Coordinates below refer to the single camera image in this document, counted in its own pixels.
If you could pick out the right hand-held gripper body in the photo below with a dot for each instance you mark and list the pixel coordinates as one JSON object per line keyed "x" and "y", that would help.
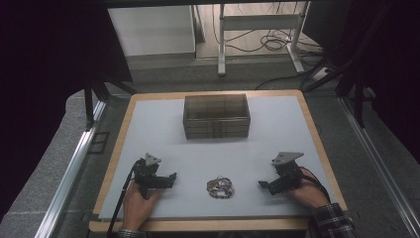
{"x": 289, "y": 173}

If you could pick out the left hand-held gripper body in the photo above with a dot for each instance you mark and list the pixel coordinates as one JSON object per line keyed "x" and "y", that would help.
{"x": 145, "y": 173}

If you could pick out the brown translucent drawer box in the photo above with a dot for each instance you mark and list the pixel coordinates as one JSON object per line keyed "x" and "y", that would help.
{"x": 216, "y": 125}

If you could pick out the person's right hand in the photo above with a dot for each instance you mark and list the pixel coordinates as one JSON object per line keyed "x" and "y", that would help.
{"x": 310, "y": 195}

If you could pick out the person's left hand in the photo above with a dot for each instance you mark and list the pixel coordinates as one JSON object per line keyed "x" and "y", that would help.
{"x": 137, "y": 210}

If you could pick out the white table mat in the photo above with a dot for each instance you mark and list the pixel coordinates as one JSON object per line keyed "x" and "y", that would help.
{"x": 204, "y": 155}

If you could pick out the black metal stand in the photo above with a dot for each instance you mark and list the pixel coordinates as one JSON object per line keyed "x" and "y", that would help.
{"x": 88, "y": 105}
{"x": 358, "y": 99}

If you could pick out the white power strip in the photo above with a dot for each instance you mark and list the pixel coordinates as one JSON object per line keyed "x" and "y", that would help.
{"x": 321, "y": 74}

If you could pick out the white cabinet panel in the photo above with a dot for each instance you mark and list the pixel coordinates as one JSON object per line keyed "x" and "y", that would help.
{"x": 152, "y": 29}

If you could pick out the black curtain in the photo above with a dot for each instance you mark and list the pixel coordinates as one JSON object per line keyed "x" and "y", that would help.
{"x": 49, "y": 66}
{"x": 389, "y": 66}

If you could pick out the aluminium rail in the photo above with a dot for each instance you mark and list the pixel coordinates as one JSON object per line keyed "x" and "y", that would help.
{"x": 69, "y": 172}
{"x": 379, "y": 162}

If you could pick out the white metal desk frame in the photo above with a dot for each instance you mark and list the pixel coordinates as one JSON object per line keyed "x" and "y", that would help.
{"x": 261, "y": 22}

